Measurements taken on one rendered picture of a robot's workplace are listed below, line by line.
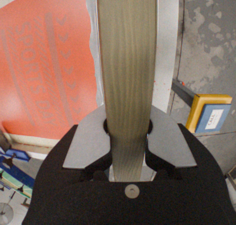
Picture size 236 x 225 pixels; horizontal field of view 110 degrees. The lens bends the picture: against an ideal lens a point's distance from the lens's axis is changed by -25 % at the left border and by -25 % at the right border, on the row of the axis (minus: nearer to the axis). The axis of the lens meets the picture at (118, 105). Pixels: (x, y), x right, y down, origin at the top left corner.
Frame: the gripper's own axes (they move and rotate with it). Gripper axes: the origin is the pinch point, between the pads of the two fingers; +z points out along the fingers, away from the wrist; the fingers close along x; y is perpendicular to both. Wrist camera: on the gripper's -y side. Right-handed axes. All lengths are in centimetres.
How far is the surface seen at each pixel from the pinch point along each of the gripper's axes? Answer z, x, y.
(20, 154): 9, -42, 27
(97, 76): 13.3, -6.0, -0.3
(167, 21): 10.1, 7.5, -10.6
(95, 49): 13.0, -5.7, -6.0
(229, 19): 109, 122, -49
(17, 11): 13.6, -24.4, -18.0
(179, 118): 109, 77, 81
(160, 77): 10.1, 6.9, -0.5
